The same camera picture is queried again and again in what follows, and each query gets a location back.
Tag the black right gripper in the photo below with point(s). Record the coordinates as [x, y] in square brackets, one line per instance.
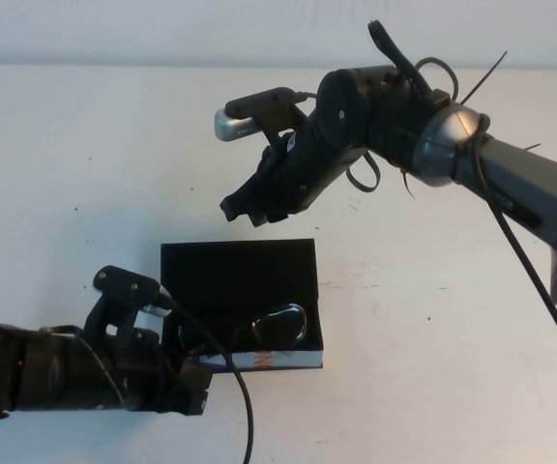
[307, 169]

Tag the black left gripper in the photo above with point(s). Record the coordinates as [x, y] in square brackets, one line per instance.
[138, 377]

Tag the black glasses case box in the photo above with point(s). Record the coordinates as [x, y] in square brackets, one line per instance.
[235, 275]

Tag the black framed glasses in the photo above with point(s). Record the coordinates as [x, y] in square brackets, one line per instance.
[278, 324]

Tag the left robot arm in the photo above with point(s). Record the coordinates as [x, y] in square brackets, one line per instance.
[27, 372]

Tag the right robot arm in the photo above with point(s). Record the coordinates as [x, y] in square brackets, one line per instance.
[510, 179]

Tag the black zip tie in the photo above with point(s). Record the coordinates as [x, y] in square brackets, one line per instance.
[408, 186]
[486, 77]

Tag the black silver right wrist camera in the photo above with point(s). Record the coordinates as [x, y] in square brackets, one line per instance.
[240, 123]

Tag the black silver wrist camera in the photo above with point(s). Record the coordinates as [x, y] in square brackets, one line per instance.
[124, 285]
[240, 123]

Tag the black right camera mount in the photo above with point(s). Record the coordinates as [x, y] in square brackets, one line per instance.
[283, 123]

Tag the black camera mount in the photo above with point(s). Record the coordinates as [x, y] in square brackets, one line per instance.
[109, 316]
[283, 123]

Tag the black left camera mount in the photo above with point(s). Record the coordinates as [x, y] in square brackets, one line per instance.
[109, 316]

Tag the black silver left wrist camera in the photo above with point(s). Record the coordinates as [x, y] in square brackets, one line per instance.
[124, 285]

